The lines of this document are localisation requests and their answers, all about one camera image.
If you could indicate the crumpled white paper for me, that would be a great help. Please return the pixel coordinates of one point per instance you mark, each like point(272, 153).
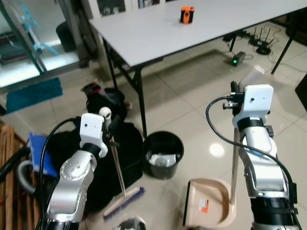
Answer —
point(163, 159)

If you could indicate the black power strip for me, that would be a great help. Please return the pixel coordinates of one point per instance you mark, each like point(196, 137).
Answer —
point(240, 36)

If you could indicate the small orange black device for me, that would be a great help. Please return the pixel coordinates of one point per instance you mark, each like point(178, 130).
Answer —
point(186, 15)

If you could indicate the black outdoor bin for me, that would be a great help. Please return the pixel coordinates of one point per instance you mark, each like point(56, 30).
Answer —
point(66, 37)

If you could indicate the white folding table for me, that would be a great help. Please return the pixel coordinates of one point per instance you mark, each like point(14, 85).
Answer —
point(158, 33)

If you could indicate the blue folder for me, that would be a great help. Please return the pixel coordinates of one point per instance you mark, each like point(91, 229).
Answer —
point(38, 153)

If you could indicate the black round waste bin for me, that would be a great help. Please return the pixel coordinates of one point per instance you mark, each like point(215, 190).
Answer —
point(163, 172)

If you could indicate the white glass-door cabinet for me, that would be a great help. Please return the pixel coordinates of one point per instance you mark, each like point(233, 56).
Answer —
point(91, 7)

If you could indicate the black device with green light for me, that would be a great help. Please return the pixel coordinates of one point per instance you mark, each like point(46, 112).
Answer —
point(238, 59)

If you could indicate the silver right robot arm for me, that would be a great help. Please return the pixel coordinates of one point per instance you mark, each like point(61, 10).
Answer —
point(259, 167)

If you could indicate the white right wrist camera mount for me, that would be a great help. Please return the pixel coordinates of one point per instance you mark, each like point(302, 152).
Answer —
point(256, 103)

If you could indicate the brown rattan furniture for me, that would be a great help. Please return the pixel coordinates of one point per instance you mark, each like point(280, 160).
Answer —
point(9, 206)

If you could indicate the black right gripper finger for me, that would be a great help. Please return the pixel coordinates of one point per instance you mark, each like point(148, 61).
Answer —
point(235, 88)

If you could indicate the black router with antennas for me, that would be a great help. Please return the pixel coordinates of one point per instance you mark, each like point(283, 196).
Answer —
point(263, 49)

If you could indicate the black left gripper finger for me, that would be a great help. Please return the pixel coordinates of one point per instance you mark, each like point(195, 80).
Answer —
point(116, 122)
point(109, 123)

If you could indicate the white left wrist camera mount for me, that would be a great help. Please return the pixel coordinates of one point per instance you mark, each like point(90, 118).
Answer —
point(91, 129)

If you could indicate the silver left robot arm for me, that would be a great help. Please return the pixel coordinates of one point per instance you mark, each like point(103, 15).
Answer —
point(72, 177)

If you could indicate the turquoise white pole stand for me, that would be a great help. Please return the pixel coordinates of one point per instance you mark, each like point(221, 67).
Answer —
point(33, 36)

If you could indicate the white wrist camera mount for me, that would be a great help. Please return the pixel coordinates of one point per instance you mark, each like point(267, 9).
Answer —
point(256, 103)
point(91, 129)

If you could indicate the broom with white knob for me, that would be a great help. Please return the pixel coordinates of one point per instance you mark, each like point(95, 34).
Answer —
point(120, 175)

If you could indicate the black bag with red trim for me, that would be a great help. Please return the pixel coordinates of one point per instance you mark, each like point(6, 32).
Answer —
point(108, 103)

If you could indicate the blue floor mat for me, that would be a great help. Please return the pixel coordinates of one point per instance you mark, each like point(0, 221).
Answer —
point(33, 96)

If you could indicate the glass sliding door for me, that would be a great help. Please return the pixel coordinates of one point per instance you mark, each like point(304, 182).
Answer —
point(76, 28)

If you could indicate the large black bag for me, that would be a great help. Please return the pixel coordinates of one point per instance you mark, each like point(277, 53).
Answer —
point(129, 153)

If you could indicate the dark brown armchair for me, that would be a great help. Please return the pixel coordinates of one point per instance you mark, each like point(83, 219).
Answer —
point(300, 26)

